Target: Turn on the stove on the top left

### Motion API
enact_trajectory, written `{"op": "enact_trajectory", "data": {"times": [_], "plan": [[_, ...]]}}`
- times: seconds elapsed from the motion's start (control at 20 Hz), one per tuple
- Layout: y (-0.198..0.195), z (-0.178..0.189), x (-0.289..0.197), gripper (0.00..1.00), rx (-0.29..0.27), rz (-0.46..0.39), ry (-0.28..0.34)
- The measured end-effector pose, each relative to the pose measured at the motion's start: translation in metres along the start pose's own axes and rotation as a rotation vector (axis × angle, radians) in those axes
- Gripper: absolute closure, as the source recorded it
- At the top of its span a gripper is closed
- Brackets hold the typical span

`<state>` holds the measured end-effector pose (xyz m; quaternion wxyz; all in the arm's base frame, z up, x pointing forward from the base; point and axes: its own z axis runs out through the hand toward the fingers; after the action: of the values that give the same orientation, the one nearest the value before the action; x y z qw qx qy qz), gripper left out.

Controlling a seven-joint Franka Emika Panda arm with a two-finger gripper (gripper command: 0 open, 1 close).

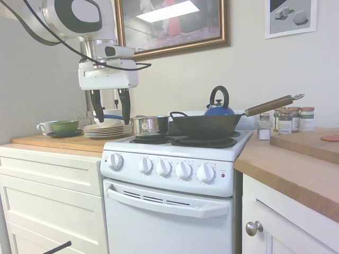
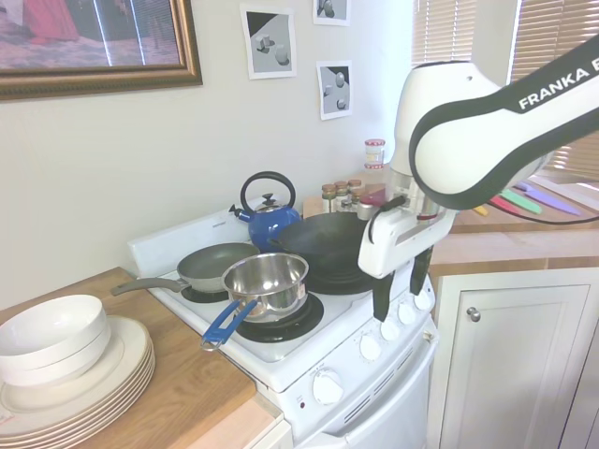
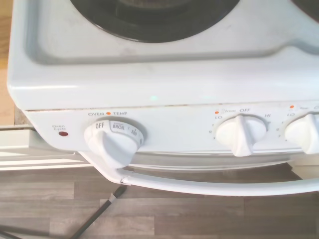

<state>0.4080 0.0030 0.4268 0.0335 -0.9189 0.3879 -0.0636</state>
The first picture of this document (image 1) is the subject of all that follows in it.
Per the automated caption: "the blue kettle black handle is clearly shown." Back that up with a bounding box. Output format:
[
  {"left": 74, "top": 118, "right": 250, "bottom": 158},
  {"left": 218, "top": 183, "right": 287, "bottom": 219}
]
[{"left": 203, "top": 85, "right": 236, "bottom": 116}]

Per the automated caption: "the green bowl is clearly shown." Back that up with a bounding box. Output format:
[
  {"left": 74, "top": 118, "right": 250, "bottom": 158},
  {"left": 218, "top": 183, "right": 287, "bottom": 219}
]
[{"left": 51, "top": 119, "right": 80, "bottom": 132}]

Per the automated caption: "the silver cabinet knob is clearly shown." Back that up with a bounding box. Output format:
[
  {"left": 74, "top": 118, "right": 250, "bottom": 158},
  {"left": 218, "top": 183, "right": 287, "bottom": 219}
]
[{"left": 245, "top": 220, "right": 264, "bottom": 237}]

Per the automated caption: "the white oven door handle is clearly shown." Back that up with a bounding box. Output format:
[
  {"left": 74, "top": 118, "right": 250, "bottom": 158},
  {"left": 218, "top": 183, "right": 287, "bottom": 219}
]
[{"left": 105, "top": 184, "right": 230, "bottom": 219}]

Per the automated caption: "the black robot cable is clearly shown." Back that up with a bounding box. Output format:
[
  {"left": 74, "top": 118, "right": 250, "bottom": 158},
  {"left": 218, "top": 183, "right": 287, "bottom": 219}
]
[{"left": 22, "top": 0, "right": 152, "bottom": 71}]

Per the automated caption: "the grey appliance side panel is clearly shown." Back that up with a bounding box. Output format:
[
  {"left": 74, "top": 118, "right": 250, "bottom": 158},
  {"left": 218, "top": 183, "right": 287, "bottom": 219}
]
[{"left": 0, "top": 13, "right": 90, "bottom": 146}]

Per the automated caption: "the white burner knob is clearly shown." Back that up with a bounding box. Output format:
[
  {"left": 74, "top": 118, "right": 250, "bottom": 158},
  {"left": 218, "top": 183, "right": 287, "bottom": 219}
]
[
  {"left": 138, "top": 157, "right": 154, "bottom": 175},
  {"left": 155, "top": 159, "right": 173, "bottom": 178},
  {"left": 175, "top": 161, "right": 193, "bottom": 182},
  {"left": 196, "top": 163, "right": 216, "bottom": 184}
]

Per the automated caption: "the stack of white plates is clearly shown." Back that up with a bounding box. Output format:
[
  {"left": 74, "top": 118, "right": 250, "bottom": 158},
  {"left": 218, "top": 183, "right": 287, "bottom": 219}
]
[{"left": 83, "top": 123, "right": 133, "bottom": 138}]

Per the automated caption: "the white cabinet with knob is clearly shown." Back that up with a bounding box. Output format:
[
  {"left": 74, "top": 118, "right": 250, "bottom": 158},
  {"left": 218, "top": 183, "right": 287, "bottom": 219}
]
[{"left": 241, "top": 173, "right": 339, "bottom": 254}]

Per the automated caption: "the spice jar green label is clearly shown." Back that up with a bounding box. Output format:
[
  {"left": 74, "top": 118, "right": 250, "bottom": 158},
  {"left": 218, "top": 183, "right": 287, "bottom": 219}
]
[{"left": 278, "top": 110, "right": 293, "bottom": 135}]

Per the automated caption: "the black wok wooden handle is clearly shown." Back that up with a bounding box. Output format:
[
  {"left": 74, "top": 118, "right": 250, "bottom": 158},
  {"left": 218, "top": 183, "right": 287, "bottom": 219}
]
[{"left": 169, "top": 94, "right": 305, "bottom": 140}]

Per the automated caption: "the thick wooden cutting board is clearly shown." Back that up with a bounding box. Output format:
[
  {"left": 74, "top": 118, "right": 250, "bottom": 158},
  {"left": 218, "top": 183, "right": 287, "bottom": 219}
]
[{"left": 269, "top": 126, "right": 339, "bottom": 165}]

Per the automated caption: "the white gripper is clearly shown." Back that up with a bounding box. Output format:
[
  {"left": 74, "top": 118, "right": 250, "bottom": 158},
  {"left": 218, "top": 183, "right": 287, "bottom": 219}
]
[{"left": 78, "top": 58, "right": 139, "bottom": 125}]

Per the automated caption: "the shiny steel saucepan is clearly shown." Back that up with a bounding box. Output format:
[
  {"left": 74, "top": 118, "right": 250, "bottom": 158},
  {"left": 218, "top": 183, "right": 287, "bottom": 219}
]
[{"left": 131, "top": 115, "right": 170, "bottom": 136}]

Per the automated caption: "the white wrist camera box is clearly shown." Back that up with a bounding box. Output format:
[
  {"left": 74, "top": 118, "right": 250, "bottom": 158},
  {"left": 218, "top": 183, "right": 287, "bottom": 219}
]
[{"left": 95, "top": 44, "right": 135, "bottom": 60}]

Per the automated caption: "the white ceramic bowl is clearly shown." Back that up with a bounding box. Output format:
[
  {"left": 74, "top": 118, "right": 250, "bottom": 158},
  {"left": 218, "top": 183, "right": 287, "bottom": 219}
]
[{"left": 93, "top": 108, "right": 124, "bottom": 127}]

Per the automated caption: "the dark saucer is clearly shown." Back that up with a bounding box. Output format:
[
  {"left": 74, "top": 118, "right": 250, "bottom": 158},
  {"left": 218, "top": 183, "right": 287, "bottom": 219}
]
[{"left": 47, "top": 129, "right": 84, "bottom": 138}]

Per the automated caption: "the spice jar white label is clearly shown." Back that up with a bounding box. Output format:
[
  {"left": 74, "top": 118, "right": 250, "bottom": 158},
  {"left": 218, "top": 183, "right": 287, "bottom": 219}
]
[{"left": 299, "top": 106, "right": 315, "bottom": 132}]

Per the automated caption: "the white drawer cabinet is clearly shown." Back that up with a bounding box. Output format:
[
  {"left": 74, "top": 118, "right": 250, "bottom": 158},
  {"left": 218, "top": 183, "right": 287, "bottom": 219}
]
[{"left": 0, "top": 147, "right": 106, "bottom": 254}]

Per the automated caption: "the gold framed painting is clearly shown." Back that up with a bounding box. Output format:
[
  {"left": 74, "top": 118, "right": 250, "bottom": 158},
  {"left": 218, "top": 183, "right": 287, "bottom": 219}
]
[{"left": 114, "top": 0, "right": 231, "bottom": 61}]

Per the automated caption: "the white oven dial knob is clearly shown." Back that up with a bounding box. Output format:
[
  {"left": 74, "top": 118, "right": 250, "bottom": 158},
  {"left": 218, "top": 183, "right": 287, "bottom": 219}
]
[{"left": 108, "top": 152, "right": 124, "bottom": 171}]

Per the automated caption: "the white teacup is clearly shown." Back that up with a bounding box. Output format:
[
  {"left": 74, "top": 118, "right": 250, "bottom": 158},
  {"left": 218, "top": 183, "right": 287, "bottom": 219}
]
[{"left": 36, "top": 121, "right": 58, "bottom": 133}]

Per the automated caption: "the white bordered poster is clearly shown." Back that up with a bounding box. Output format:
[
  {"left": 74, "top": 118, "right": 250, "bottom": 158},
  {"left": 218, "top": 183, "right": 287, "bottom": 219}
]
[{"left": 264, "top": 0, "right": 318, "bottom": 40}]

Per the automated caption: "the glass salt shaker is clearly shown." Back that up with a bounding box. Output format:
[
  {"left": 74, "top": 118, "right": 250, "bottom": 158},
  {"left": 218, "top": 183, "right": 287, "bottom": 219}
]
[{"left": 257, "top": 113, "right": 271, "bottom": 141}]

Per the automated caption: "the clear glass tumbler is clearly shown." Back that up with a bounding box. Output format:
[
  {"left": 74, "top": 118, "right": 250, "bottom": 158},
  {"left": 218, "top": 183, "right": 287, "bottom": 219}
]
[{"left": 75, "top": 111, "right": 88, "bottom": 125}]

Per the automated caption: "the black rod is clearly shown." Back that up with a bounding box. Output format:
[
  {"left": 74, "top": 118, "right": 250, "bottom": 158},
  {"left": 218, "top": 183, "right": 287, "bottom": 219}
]
[{"left": 39, "top": 240, "right": 72, "bottom": 254}]

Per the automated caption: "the spice jar brown lid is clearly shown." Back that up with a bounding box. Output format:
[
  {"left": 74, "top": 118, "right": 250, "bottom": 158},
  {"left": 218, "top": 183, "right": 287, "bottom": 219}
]
[
  {"left": 272, "top": 107, "right": 287, "bottom": 132},
  {"left": 287, "top": 106, "right": 301, "bottom": 132}
]

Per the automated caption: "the white electric stove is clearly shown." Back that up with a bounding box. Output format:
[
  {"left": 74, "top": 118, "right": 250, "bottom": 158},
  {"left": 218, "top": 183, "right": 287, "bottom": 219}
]
[{"left": 100, "top": 110, "right": 256, "bottom": 254}]

